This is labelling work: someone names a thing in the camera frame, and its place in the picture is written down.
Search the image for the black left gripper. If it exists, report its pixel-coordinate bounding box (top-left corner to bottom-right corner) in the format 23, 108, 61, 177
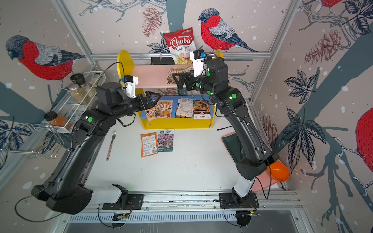
112, 90, 162, 120

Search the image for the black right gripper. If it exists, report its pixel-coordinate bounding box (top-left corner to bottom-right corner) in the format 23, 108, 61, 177
171, 68, 217, 100

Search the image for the market stall seed bag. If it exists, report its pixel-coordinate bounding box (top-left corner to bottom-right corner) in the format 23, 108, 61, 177
167, 66, 193, 84

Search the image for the purple flower seed bag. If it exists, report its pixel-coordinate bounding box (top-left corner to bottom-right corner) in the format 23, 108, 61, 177
157, 129, 174, 152

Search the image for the orange white seed bag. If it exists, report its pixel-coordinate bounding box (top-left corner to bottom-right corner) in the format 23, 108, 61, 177
141, 132, 158, 158

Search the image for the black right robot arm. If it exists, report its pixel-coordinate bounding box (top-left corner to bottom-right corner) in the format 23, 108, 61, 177
172, 58, 279, 199

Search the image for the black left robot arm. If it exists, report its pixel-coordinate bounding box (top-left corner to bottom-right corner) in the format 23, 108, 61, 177
31, 82, 161, 215

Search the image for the market stall bag lower left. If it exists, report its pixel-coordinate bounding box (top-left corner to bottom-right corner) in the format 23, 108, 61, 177
145, 104, 158, 121

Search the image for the yellow two-tier shelf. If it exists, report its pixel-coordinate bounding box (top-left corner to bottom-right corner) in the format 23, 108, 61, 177
117, 50, 216, 130

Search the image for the white text seed bag lower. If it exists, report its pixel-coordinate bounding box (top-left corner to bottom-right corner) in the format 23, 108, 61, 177
175, 98, 194, 118

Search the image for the red Chuba chips bag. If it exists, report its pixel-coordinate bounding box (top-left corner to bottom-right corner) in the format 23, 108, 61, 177
163, 27, 196, 65

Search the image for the orange flower seed bag lower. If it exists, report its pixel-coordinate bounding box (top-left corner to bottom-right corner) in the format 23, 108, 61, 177
193, 100, 211, 119

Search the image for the clear spice jar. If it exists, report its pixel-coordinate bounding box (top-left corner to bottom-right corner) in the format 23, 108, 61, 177
88, 73, 101, 88

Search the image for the silver lid spice jar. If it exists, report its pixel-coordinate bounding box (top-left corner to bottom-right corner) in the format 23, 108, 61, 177
68, 83, 89, 105

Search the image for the black lid spice jar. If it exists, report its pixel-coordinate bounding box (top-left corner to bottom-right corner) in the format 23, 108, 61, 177
70, 73, 95, 98

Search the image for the orange sauce jar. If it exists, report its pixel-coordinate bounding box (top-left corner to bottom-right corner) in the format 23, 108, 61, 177
44, 111, 73, 131

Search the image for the pink tray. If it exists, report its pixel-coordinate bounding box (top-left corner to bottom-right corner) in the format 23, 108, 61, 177
220, 130, 280, 193

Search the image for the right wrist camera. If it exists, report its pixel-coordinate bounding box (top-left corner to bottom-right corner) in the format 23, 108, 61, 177
189, 49, 206, 77

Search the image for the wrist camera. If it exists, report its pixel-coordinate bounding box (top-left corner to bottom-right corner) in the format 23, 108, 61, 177
189, 49, 206, 77
120, 75, 139, 98

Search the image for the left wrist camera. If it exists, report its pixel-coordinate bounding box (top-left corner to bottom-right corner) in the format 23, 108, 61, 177
120, 75, 139, 98

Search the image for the black wall bracket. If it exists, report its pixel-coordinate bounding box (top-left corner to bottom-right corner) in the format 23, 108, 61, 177
151, 55, 192, 65

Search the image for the silver fork pink handle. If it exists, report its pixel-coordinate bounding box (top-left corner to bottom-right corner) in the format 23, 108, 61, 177
106, 130, 116, 161

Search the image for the white wire spice rack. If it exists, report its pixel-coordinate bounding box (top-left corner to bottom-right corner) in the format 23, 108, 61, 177
44, 71, 106, 133

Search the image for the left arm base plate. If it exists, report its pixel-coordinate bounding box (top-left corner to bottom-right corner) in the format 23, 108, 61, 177
102, 194, 144, 210

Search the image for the chrome wire hook rack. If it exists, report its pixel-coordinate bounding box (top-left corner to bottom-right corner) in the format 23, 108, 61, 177
1, 121, 65, 160

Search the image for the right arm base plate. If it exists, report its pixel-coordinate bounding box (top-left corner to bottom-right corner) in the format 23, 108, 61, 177
217, 192, 259, 209

